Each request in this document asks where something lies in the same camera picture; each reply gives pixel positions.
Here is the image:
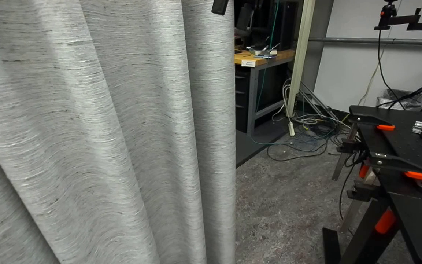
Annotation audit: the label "grey woven curtain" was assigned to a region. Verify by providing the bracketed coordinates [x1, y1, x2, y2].
[0, 0, 237, 264]

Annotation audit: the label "small tools on workbench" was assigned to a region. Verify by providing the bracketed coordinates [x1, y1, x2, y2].
[245, 42, 280, 60]

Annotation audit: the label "workbench with wooden top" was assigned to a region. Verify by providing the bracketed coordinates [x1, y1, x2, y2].
[233, 48, 296, 138]

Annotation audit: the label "black work table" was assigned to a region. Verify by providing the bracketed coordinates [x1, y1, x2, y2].
[321, 104, 422, 264]

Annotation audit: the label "orange clamp under table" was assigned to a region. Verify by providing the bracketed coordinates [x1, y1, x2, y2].
[372, 208, 398, 236]

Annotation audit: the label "cream vertical post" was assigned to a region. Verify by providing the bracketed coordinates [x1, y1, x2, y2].
[284, 0, 318, 120]

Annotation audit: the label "tangled floor cable pile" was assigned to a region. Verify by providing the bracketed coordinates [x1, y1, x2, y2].
[265, 78, 354, 163]

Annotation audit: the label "grey horizontal wall rail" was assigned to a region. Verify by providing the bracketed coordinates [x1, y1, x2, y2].
[308, 37, 422, 48]

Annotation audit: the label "black camera cable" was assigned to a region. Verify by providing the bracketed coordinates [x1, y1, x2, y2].
[375, 28, 410, 111]

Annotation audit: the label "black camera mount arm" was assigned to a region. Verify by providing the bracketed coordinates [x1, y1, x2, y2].
[372, 0, 422, 32]

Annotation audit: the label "small orange handled clamp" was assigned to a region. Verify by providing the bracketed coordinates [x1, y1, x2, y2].
[349, 114, 397, 133]

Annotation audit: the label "grey box by wall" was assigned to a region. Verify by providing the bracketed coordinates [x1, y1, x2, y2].
[376, 88, 422, 111]

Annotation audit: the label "large orange handled clamp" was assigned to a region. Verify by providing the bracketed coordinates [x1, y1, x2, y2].
[366, 151, 422, 185]

